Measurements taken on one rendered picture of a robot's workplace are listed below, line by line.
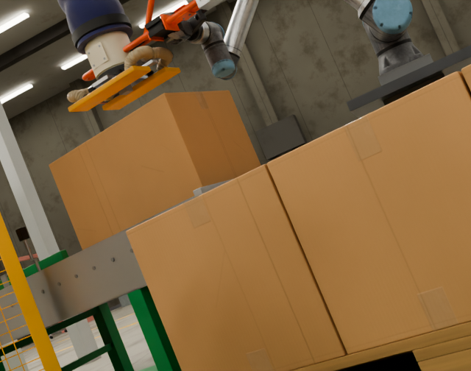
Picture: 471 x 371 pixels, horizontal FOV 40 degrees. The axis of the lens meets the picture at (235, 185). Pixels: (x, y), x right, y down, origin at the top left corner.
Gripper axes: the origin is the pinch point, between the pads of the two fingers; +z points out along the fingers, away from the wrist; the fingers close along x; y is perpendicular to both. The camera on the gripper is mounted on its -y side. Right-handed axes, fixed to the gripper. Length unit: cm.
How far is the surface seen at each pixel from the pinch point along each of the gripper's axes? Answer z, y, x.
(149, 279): 82, -17, -80
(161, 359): 36, 28, -105
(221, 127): -0.3, -3.7, -41.9
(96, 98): 11.5, 32.6, -12.9
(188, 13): 1.1, -10.3, -1.5
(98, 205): 22, 42, -50
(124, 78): 13.2, 16.6, -13.0
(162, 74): -5.0, 13.2, -13.0
